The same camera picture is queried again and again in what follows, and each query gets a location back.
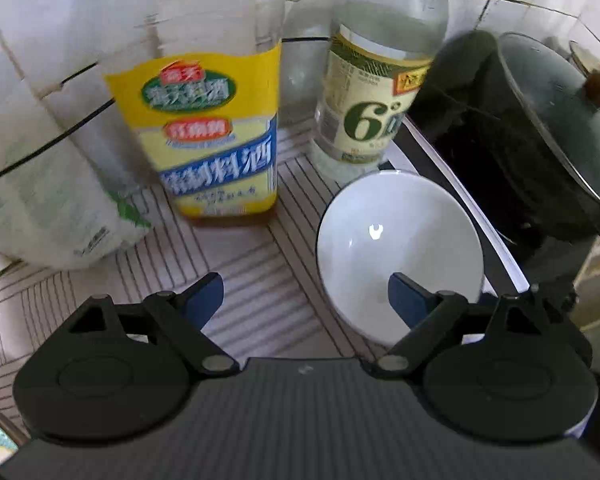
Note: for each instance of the clear vinegar bottle green label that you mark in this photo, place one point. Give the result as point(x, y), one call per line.
point(370, 95)

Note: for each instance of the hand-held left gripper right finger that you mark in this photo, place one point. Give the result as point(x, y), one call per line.
point(406, 301)

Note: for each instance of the striped white table cloth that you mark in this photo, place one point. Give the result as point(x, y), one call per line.
point(260, 270)

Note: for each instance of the white plastic seasoning bag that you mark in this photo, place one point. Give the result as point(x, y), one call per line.
point(45, 200)

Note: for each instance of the dark pot with glass lid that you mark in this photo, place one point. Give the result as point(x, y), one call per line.
point(520, 160)

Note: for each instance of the cooking wine bottle yellow label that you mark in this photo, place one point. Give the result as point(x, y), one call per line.
point(215, 135)

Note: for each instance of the black induction cooktop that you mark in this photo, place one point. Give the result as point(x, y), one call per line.
point(430, 160)

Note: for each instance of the white bowl with dark rim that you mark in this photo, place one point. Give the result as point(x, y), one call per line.
point(400, 230)

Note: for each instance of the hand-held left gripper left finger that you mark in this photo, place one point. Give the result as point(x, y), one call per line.
point(205, 296)

